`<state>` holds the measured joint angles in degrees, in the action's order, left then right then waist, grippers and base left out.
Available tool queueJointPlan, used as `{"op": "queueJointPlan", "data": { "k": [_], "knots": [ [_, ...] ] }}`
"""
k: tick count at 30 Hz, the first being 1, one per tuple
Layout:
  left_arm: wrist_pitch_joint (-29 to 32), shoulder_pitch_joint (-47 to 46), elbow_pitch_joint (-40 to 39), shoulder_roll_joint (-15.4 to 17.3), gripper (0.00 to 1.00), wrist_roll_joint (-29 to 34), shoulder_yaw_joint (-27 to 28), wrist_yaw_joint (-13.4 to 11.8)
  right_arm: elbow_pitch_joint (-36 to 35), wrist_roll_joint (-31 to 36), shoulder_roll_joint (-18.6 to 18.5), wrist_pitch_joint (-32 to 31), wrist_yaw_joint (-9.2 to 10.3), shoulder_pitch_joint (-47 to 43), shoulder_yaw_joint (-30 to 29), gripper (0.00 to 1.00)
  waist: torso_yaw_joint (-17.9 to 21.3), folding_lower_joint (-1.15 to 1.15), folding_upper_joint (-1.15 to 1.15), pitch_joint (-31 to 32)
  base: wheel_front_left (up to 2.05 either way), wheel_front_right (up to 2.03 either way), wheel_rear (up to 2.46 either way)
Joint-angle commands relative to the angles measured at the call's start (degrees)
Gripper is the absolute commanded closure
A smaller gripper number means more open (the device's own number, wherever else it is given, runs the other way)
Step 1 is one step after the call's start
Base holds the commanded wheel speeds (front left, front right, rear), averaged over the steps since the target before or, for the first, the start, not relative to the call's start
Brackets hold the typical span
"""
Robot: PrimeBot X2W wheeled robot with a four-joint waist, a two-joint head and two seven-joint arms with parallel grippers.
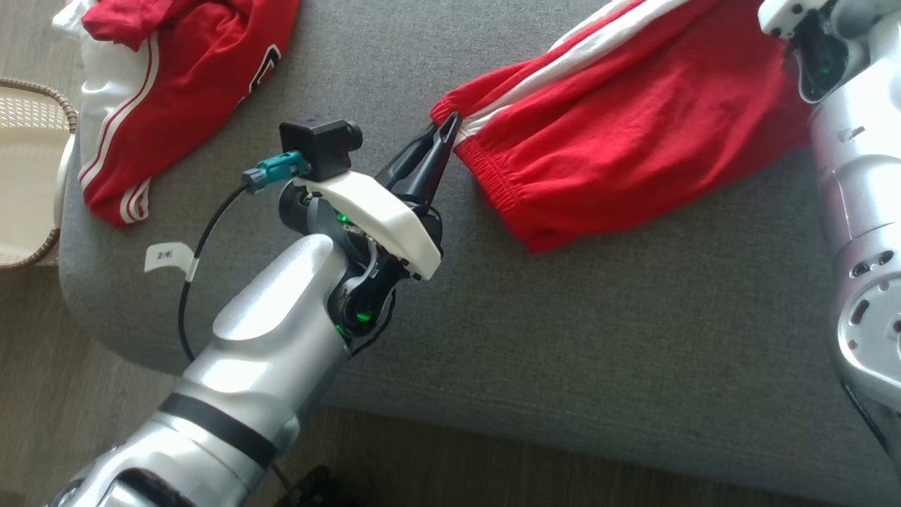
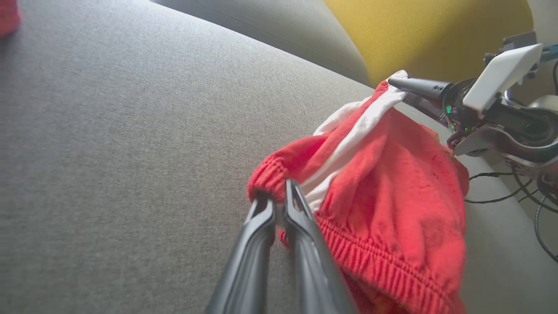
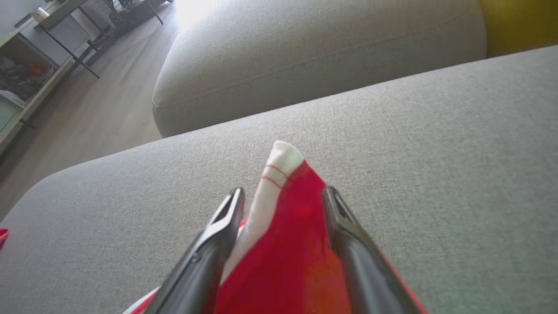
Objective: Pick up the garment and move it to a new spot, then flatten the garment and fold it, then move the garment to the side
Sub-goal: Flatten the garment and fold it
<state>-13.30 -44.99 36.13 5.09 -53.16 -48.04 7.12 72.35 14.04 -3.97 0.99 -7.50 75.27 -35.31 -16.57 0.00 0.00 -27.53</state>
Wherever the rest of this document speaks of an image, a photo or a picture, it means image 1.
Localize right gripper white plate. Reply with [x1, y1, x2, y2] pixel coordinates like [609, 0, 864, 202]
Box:
[758, 0, 838, 40]

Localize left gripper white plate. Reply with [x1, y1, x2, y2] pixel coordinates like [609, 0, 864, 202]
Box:
[291, 111, 463, 282]

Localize red shorts with white stripes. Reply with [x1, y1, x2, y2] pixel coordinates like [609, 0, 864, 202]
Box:
[430, 0, 819, 255]

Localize red t-shirt with white sleeves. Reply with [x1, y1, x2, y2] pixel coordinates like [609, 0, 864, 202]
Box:
[52, 0, 302, 227]

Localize grey sofa seat cushion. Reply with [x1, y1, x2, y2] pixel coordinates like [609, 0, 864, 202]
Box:
[58, 0, 901, 507]

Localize cream wicker laundry basket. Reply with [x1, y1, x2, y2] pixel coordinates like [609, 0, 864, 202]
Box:
[0, 77, 79, 273]

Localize left teal cable connector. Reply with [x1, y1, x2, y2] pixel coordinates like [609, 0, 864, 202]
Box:
[242, 151, 311, 196]

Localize left black cable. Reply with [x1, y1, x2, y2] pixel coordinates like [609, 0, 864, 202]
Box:
[177, 184, 248, 364]

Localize black cable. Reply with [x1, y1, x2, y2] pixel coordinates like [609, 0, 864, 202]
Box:
[842, 382, 890, 457]
[177, 184, 248, 364]

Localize white paper cable label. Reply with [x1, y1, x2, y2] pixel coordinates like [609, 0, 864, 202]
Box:
[144, 241, 199, 283]

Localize right black cable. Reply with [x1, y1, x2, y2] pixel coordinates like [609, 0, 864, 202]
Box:
[842, 382, 890, 457]

